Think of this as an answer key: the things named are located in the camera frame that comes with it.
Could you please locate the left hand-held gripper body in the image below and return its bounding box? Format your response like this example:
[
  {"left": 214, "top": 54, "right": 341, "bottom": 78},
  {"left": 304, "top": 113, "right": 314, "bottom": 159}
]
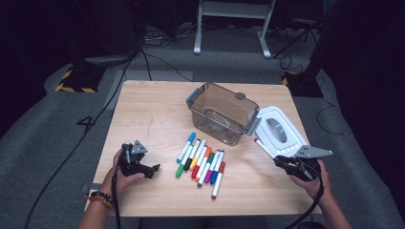
[{"left": 119, "top": 139, "right": 149, "bottom": 177}]

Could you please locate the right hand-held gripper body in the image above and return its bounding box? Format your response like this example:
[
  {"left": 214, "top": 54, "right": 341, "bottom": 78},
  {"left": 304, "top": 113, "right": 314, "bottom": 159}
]
[{"left": 288, "top": 145, "right": 333, "bottom": 183}]

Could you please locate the white storage box lid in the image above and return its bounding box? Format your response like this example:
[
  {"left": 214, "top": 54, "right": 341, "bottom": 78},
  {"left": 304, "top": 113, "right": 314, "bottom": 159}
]
[{"left": 254, "top": 105, "right": 309, "bottom": 159}]

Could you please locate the purple cap marker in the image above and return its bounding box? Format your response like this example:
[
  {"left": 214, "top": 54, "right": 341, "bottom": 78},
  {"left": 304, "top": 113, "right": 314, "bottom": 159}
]
[{"left": 253, "top": 137, "right": 288, "bottom": 160}]

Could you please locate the bright green cap marker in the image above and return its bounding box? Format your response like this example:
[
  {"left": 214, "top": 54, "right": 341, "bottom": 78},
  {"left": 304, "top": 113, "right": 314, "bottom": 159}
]
[{"left": 175, "top": 144, "right": 195, "bottom": 178}]

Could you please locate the black cap marker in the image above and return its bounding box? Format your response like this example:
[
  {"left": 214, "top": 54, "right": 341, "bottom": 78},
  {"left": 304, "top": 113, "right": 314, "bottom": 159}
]
[{"left": 183, "top": 138, "right": 202, "bottom": 172}]

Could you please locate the light blue cap marker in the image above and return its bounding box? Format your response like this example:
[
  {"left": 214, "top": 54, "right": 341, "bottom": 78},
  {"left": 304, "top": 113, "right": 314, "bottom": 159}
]
[{"left": 176, "top": 132, "right": 197, "bottom": 164}]

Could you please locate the yellow cap marker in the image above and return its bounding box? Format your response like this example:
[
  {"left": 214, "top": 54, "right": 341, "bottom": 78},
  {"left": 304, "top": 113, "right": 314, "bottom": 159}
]
[{"left": 189, "top": 138, "right": 207, "bottom": 171}]

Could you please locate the orange cap marker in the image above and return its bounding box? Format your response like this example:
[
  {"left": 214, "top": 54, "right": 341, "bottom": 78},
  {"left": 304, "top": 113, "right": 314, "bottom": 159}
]
[{"left": 195, "top": 146, "right": 213, "bottom": 182}]

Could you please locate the dark green cap marker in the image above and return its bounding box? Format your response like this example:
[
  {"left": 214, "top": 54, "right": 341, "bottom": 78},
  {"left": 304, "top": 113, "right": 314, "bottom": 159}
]
[{"left": 197, "top": 152, "right": 216, "bottom": 188}]

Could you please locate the brown red cap marker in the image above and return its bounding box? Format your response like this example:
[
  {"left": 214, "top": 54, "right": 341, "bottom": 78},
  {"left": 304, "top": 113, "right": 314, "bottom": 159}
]
[{"left": 211, "top": 160, "right": 226, "bottom": 200}]

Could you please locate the translucent grey storage box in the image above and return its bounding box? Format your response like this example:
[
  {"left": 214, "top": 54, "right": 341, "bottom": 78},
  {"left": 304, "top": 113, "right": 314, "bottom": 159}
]
[{"left": 185, "top": 81, "right": 263, "bottom": 147}]

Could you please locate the person's right hand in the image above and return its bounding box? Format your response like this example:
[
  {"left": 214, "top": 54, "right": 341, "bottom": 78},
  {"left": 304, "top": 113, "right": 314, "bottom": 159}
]
[{"left": 288, "top": 158, "right": 333, "bottom": 208}]

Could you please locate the person's left hand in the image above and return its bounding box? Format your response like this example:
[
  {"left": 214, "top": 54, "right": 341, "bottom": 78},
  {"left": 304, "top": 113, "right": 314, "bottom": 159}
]
[{"left": 100, "top": 149, "right": 146, "bottom": 198}]

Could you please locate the grey tape strip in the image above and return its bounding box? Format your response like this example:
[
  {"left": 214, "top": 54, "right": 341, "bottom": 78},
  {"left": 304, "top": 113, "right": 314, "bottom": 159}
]
[{"left": 81, "top": 183, "right": 104, "bottom": 193}]

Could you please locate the person's dark clothing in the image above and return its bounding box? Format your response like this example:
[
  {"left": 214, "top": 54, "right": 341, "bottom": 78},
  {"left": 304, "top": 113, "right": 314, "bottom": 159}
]
[{"left": 139, "top": 216, "right": 268, "bottom": 229}]

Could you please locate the black tripod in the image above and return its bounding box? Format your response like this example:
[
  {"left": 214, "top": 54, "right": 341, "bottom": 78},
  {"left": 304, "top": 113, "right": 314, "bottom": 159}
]
[{"left": 272, "top": 18, "right": 319, "bottom": 60}]

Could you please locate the right hand-held gripper black cable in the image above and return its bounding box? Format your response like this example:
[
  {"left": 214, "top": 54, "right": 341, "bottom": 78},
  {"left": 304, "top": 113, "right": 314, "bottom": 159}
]
[{"left": 285, "top": 176, "right": 325, "bottom": 229}]

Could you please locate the hand-held gripper black cable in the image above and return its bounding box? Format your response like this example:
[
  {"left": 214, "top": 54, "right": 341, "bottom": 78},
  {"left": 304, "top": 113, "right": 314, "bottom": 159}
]
[
  {"left": 285, "top": 176, "right": 325, "bottom": 229},
  {"left": 111, "top": 158, "right": 123, "bottom": 229}
]

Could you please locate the left hand-held gripper black cable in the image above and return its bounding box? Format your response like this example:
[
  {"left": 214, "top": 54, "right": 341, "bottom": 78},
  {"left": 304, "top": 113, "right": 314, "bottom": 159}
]
[{"left": 111, "top": 158, "right": 123, "bottom": 229}]

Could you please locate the dark bead bracelet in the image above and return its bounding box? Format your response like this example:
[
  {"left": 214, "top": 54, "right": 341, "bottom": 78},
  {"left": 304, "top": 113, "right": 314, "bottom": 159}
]
[{"left": 90, "top": 190, "right": 114, "bottom": 204}]

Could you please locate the red bead bracelet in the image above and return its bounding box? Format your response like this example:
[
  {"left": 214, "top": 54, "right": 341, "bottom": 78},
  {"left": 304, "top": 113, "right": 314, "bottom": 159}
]
[{"left": 85, "top": 196, "right": 113, "bottom": 210}]

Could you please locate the looped black floor cable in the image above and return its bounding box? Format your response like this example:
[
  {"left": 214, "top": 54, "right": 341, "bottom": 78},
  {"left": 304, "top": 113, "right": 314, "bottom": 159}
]
[{"left": 315, "top": 94, "right": 347, "bottom": 136}]

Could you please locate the long black floor cable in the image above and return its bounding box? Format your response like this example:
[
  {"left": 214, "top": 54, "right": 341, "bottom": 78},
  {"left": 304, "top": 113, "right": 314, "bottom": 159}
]
[{"left": 23, "top": 47, "right": 152, "bottom": 229}]

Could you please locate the yellow striped black base plate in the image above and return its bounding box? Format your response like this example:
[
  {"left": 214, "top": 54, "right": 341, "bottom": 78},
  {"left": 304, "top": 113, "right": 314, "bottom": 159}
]
[
  {"left": 281, "top": 71, "right": 325, "bottom": 98},
  {"left": 54, "top": 64, "right": 107, "bottom": 94}
]

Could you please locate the thin black floor cable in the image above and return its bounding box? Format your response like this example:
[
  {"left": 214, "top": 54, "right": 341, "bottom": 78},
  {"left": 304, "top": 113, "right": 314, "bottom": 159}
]
[{"left": 139, "top": 47, "right": 193, "bottom": 83}]

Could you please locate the tangle of floor cables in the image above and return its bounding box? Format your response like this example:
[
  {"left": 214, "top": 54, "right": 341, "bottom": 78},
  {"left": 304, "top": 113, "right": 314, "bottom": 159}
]
[{"left": 141, "top": 25, "right": 199, "bottom": 49}]

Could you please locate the white metal table frame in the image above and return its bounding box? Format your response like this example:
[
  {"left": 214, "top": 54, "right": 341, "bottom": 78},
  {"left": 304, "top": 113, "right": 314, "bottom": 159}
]
[{"left": 193, "top": 0, "right": 277, "bottom": 59}]

